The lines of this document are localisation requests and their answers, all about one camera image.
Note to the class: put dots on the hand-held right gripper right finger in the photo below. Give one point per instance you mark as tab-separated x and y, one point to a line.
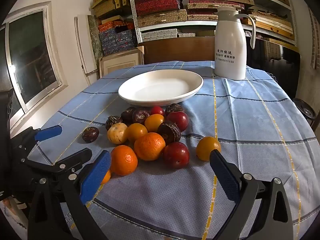
223	177

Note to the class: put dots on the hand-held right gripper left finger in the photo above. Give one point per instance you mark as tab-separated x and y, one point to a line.
96	177

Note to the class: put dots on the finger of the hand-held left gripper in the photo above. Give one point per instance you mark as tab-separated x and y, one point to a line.
48	132
75	160

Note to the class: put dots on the small orange cherry tomato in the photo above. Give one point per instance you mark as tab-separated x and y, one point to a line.
107	177

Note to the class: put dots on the dark brown water chestnut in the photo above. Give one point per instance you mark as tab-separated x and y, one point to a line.
141	115
169	131
173	108
113	122
128	114
90	134

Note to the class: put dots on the yellow cherry tomato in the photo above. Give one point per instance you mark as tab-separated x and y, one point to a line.
154	122
136	132
206	147

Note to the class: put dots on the small red cherry tomato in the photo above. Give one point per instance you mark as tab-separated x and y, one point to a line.
157	110

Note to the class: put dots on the white ceramic bowl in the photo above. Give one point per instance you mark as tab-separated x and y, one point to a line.
160	90

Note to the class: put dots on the blue plaid tablecloth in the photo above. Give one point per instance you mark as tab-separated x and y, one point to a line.
250	120

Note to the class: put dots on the window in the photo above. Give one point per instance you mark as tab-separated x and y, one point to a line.
32	57

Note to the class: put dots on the white panel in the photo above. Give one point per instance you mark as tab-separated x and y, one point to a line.
83	45

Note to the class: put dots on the black round object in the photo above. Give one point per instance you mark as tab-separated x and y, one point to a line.
303	110

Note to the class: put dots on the green marbled panel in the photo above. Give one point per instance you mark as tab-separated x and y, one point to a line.
93	35

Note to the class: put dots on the stack of blue patterned boxes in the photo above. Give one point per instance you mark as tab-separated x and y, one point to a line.
117	41

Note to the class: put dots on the orange patterned boxes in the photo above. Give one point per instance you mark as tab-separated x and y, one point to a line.
110	25

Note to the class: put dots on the white thermos jug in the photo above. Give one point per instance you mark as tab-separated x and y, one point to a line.
230	45

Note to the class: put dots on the brown wooden board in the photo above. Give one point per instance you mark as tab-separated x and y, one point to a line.
175	50

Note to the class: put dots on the white metal shelf rack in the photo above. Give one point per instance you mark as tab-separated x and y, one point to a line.
175	23

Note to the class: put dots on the shelf with stacked mats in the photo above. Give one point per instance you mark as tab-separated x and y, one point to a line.
162	17

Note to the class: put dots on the striped woven hanging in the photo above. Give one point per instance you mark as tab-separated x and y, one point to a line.
315	42

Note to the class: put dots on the pale picture frame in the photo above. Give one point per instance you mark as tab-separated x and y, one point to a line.
120	63

